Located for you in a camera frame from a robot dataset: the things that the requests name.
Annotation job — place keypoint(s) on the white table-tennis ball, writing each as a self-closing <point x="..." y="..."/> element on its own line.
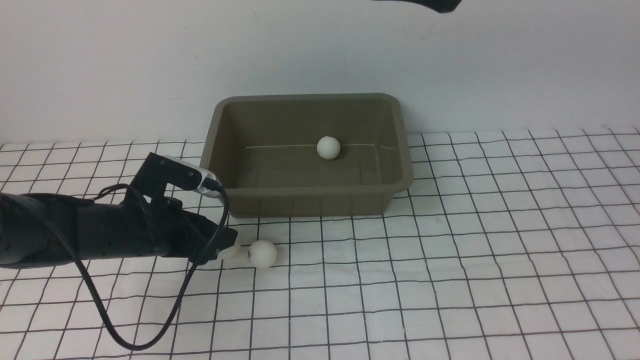
<point x="230" y="252"/>
<point x="328" y="148"/>
<point x="262" y="254"/>

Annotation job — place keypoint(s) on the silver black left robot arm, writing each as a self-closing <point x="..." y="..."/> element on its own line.
<point x="27" y="243"/>

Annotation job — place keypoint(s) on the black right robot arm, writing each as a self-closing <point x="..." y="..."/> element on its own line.
<point x="438" y="6"/>

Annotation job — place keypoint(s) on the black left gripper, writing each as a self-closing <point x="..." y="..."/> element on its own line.
<point x="122" y="231"/>

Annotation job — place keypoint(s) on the olive green plastic bin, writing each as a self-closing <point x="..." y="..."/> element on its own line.
<point x="262" y="149"/>

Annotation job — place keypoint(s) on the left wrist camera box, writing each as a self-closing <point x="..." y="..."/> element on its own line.
<point x="159" y="171"/>

